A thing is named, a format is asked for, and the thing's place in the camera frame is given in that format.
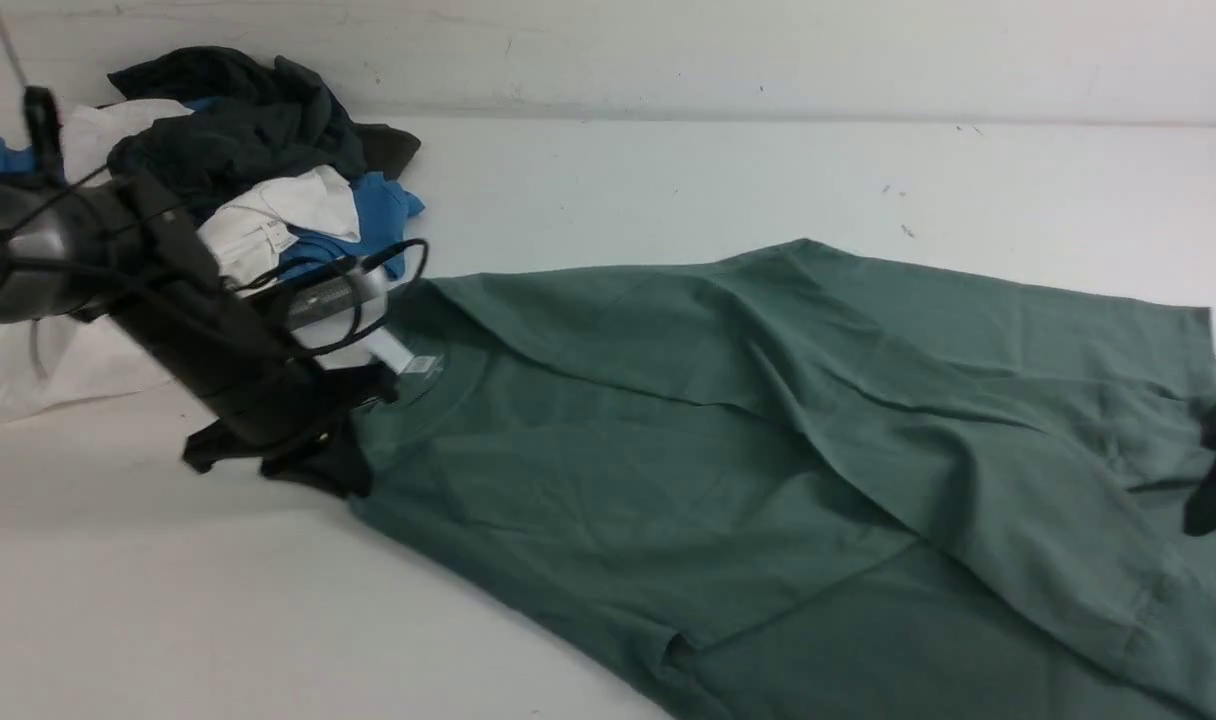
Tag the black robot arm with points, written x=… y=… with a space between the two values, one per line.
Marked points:
x=38 y=250

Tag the dark grey shirt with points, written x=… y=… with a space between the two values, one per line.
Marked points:
x=245 y=123

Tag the blue shirt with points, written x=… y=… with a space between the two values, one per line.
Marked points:
x=378 y=215

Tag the green long-sleeved shirt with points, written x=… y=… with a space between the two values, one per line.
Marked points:
x=866 y=623

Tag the white shirt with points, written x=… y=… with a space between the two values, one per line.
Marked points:
x=60 y=361

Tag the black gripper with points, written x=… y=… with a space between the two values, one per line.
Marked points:
x=270 y=398

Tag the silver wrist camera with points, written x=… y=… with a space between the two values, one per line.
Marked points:
x=339 y=305

